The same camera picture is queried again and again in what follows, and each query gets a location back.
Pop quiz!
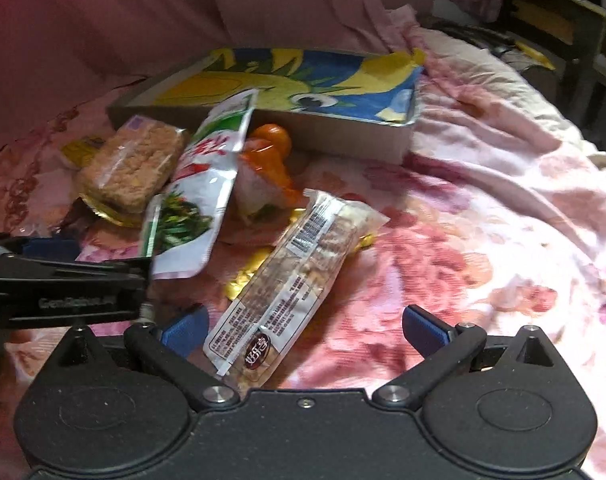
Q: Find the oat crisp bar clear wrapper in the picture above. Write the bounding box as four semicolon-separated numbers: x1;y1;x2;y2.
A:
78;115;188;217

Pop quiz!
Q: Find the long nut bar clear wrapper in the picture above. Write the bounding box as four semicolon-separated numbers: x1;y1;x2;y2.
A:
203;188;389;396

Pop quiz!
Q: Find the green white pickle snack pouch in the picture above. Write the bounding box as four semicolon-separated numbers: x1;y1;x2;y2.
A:
151;89;259;281

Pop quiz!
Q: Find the orange jelly snack packet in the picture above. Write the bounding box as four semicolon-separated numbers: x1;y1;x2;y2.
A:
233;124;303;222

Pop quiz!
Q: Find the gold foil candy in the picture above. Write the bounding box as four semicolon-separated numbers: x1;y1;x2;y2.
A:
225;247;273;301

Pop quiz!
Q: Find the yellow snack packet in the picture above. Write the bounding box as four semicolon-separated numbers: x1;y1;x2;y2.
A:
59;136;106;170

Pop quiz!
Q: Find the pink floral bed sheet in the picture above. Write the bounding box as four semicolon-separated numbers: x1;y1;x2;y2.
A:
0;29;606;479

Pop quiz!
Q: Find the pink curtain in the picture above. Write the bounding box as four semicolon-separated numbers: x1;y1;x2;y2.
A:
0;0;416;148

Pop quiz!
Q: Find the grey cardboard tray colourful lining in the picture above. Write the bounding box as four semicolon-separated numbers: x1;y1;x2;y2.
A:
107;48;425;165

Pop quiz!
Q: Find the dark wooden cabinet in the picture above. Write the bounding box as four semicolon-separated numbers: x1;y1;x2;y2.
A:
496;0;606;128

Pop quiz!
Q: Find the black bag with strap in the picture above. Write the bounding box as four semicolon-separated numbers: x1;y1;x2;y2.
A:
420;16;535;70

